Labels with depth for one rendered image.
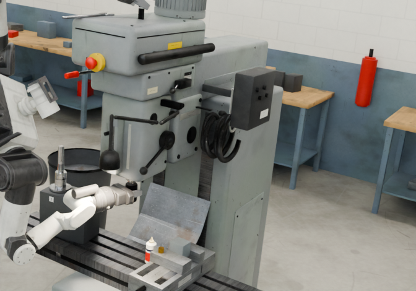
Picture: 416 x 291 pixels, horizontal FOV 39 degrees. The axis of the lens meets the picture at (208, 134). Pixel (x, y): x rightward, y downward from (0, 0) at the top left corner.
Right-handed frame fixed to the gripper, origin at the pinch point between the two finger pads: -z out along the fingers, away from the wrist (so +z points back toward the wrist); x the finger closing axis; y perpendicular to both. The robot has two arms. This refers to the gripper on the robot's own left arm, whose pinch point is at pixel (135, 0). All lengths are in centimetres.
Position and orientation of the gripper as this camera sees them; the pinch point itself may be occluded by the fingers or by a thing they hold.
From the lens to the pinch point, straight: 209.9
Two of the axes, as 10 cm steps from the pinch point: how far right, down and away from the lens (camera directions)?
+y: 5.0, -8.6, 0.2
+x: 5.4, 3.0, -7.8
